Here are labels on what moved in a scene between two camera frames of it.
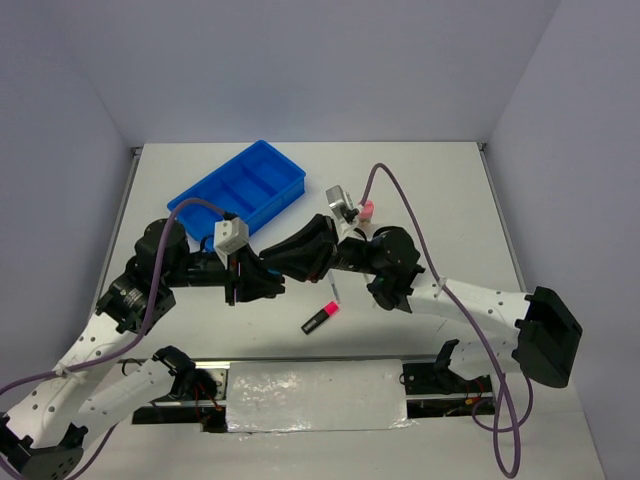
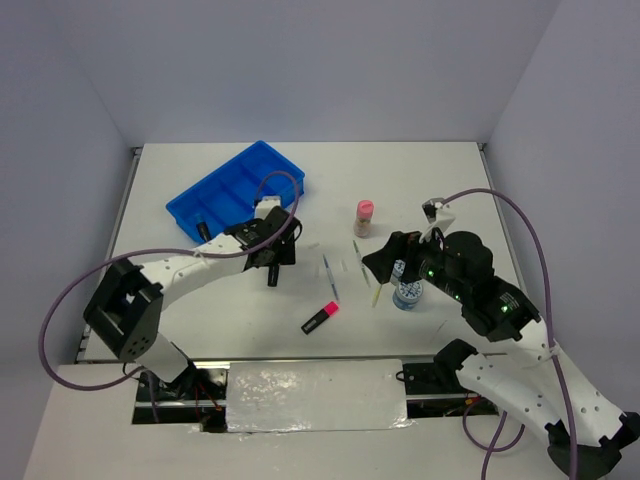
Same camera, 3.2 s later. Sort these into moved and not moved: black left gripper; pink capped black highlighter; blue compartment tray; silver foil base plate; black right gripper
Moved: black left gripper; black right gripper
Not moved: pink capped black highlighter; blue compartment tray; silver foil base plate
